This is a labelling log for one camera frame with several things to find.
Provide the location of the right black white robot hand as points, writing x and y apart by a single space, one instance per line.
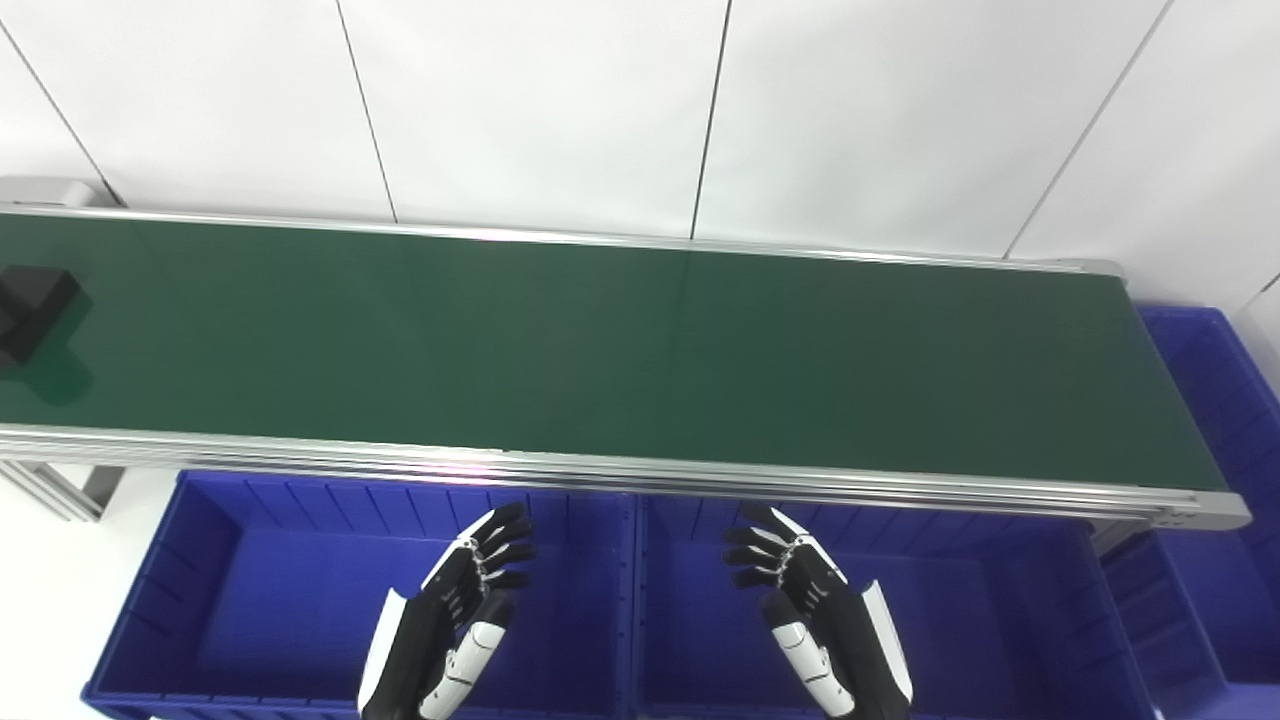
835 630

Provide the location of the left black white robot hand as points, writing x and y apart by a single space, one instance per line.
430 630

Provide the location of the black cylinder block part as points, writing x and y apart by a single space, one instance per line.
35 310

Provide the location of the green conveyor belt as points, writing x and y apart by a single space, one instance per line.
800 485
600 350

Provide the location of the blue plastic bin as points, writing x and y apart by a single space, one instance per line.
270 620
1000 640
1210 600

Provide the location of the aluminium conveyor leg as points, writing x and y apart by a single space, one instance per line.
1115 535
70 490

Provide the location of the grey conveyor end housing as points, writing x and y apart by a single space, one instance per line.
45 192

